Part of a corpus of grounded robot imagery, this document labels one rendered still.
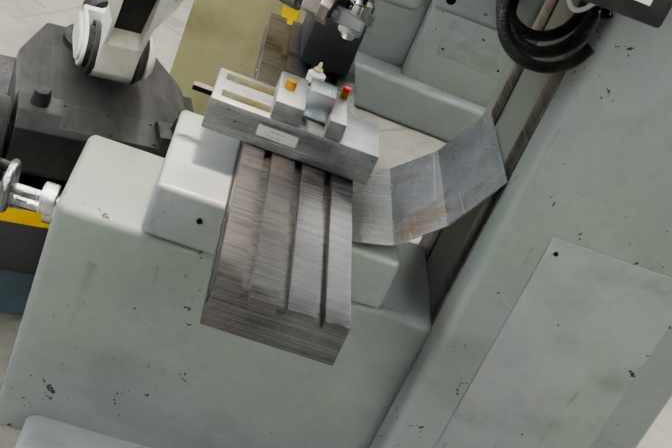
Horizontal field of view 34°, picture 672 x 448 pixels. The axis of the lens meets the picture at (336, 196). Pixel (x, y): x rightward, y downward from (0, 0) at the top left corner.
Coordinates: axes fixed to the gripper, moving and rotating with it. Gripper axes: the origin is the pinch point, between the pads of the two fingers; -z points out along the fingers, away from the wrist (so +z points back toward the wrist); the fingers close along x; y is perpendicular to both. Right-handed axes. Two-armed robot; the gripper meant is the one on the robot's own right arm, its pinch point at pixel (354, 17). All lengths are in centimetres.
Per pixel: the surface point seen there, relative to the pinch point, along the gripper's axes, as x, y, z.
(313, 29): 39.1, 21.9, 20.4
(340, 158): -1.8, 26.4, -9.4
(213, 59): 148, 94, 89
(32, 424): -31, 104, 20
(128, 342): -23, 78, 10
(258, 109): -7.6, 23.5, 8.3
